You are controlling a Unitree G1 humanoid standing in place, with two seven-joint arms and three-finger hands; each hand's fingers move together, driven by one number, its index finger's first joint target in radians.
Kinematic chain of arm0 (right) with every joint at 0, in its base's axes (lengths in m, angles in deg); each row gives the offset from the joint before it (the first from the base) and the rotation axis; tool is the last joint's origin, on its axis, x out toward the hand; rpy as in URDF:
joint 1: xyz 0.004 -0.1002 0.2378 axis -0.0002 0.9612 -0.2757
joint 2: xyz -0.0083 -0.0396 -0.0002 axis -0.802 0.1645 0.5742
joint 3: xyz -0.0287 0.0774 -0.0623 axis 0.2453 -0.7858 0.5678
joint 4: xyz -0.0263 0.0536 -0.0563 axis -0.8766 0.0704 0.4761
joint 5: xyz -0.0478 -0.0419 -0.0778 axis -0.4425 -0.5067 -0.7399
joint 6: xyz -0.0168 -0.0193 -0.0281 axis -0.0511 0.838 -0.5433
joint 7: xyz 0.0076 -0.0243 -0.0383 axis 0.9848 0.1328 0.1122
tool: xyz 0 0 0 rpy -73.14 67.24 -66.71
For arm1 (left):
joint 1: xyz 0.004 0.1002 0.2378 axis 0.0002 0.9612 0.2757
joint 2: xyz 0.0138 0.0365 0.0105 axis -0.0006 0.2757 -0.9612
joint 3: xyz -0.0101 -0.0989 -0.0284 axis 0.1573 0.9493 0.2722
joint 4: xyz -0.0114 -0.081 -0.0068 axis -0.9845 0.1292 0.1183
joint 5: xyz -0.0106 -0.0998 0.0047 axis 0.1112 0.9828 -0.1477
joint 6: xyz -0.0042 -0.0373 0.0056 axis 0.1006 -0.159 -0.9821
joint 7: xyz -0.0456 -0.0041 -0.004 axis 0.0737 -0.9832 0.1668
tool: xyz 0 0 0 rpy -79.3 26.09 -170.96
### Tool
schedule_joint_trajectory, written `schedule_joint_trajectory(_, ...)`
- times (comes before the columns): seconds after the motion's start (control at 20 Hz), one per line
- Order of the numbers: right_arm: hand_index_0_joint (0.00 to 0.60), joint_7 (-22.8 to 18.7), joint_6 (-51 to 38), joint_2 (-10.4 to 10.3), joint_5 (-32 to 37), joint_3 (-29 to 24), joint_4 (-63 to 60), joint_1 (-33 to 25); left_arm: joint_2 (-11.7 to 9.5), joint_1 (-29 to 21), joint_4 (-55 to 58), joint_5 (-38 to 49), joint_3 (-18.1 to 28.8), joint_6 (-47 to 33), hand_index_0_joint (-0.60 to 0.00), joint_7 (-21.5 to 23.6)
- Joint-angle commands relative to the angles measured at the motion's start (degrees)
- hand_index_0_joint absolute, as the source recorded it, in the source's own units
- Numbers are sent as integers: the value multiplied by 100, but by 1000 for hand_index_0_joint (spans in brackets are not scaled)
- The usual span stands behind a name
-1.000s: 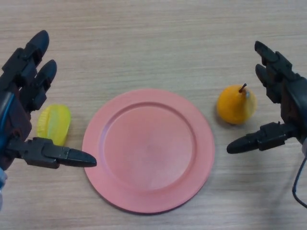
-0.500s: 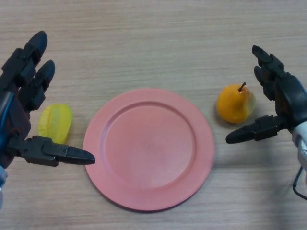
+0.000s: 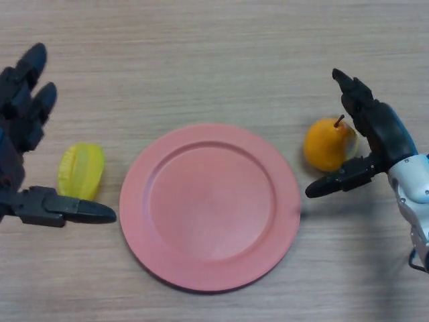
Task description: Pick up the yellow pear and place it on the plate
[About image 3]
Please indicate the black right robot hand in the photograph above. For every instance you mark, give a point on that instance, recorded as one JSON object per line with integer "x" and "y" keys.
{"x": 385, "y": 134}

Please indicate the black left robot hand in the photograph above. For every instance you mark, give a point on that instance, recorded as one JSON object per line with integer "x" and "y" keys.
{"x": 13, "y": 134}

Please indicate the yellow pear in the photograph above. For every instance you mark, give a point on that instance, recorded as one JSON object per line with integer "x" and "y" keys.
{"x": 325, "y": 147}

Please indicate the pink round plate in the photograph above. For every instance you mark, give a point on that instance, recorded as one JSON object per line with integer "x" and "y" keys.
{"x": 211, "y": 211}

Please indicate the yellow starfruit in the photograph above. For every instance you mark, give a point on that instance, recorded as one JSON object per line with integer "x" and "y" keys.
{"x": 82, "y": 171}

